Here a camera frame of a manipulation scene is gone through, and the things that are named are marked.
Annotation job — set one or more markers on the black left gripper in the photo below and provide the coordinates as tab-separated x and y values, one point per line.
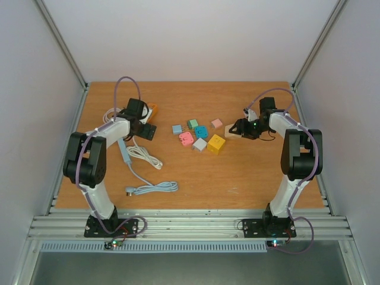
145	133

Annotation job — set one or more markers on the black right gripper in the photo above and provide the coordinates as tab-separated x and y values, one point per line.
243	127

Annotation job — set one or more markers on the pink small plug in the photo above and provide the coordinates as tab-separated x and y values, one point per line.
216	123

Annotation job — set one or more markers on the orange power strip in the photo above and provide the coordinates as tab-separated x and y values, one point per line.
154	109

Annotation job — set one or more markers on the grey blue strip base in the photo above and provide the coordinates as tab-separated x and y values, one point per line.
124	152

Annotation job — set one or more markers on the light blue usb charger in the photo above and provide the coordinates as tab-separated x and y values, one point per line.
178	129

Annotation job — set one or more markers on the yellow cube socket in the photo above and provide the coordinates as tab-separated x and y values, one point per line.
216	144

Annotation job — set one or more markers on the teal plug adapter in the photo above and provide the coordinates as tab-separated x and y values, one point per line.
201	132

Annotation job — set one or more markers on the pink plug adapter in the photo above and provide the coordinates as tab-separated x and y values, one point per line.
186	138

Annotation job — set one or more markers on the white 66W usb charger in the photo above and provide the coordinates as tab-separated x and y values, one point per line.
200	144

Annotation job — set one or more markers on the green small plug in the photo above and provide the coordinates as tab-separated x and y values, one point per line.
192	123

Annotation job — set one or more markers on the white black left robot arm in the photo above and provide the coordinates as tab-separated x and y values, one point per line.
85	160

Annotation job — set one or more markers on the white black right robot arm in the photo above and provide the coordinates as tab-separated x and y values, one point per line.
301	160

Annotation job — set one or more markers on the left controller board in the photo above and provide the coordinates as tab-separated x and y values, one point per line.
114	244

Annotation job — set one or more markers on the controller board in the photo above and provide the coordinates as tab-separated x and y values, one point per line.
114	244
277	243

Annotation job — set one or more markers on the right controller board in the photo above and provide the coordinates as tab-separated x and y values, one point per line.
277	243

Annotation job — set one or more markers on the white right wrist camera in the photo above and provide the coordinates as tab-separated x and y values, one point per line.
250	115

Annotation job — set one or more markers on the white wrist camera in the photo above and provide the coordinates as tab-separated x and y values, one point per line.
146	114
250	115

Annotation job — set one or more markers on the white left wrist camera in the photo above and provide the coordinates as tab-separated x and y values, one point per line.
146	114

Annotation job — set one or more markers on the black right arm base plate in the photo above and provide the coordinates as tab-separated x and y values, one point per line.
258	228

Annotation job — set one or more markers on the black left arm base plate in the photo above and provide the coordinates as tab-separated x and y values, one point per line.
93	228

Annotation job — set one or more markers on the grey slotted cable duct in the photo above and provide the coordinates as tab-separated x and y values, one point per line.
156	247

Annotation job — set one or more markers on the aluminium rail frame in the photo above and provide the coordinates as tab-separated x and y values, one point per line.
215	193

